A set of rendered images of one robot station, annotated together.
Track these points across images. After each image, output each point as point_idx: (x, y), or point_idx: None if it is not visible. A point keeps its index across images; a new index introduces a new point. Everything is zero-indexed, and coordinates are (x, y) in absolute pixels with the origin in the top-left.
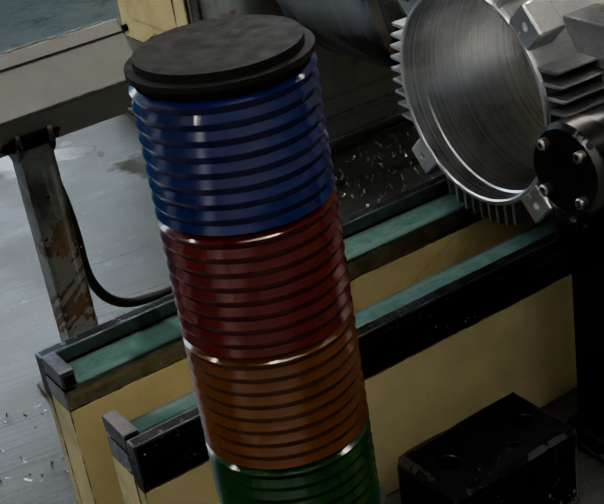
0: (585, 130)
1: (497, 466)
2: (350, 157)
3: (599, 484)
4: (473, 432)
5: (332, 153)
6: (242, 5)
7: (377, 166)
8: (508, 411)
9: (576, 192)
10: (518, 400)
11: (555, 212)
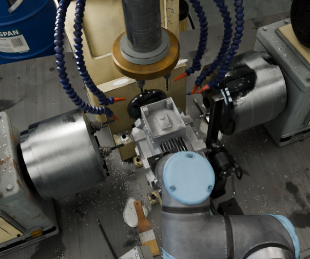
0: (231, 165)
1: (241, 213)
2: (61, 204)
3: (227, 198)
4: (230, 214)
5: (55, 208)
6: (40, 210)
7: (73, 199)
8: (225, 206)
9: (230, 173)
10: (222, 203)
11: (218, 177)
